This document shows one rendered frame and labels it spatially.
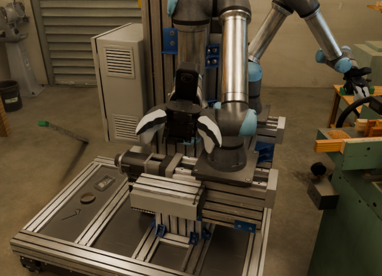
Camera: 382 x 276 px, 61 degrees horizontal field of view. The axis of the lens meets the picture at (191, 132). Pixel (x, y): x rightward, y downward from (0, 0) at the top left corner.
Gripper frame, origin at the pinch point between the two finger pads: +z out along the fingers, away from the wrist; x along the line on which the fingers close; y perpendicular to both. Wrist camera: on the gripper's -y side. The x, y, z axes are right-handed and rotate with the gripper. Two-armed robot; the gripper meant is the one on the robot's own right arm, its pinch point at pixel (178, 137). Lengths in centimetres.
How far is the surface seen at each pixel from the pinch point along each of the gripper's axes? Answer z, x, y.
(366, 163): -50, -67, 29
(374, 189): -46, -70, 36
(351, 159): -49, -60, 27
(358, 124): -68, -68, 21
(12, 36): -316, 207, 83
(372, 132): -60, -70, 21
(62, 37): -347, 163, 85
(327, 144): -51, -51, 24
